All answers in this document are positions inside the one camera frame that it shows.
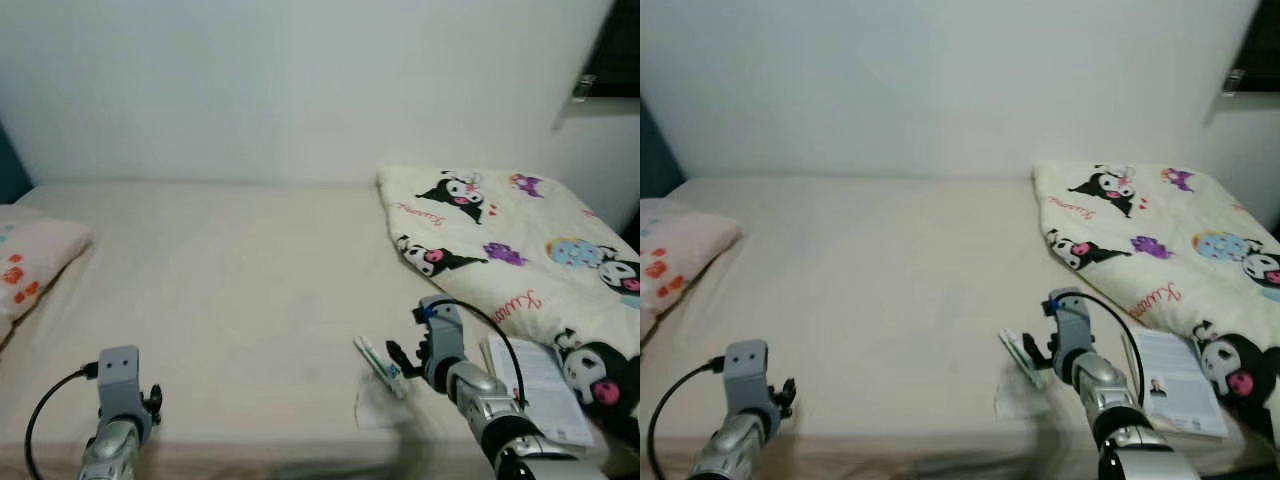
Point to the cream cartoon print blanket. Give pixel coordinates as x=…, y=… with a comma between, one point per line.
x=520, y=220
x=1170, y=215

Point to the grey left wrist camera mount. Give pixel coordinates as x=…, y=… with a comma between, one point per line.
x=745, y=370
x=118, y=375

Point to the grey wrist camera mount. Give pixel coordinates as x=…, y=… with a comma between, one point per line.
x=118, y=375
x=445, y=335
x=1072, y=325
x=745, y=370

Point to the white sheeted mattress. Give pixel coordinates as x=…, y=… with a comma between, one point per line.
x=880, y=280
x=230, y=280

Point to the dark window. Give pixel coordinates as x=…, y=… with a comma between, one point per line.
x=1260, y=40

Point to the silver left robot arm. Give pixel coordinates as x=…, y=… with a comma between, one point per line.
x=735, y=450
x=108, y=450

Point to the white printed booklet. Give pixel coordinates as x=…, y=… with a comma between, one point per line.
x=550, y=390
x=1180, y=385

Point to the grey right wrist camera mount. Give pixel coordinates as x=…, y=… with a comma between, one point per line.
x=1072, y=325
x=445, y=335

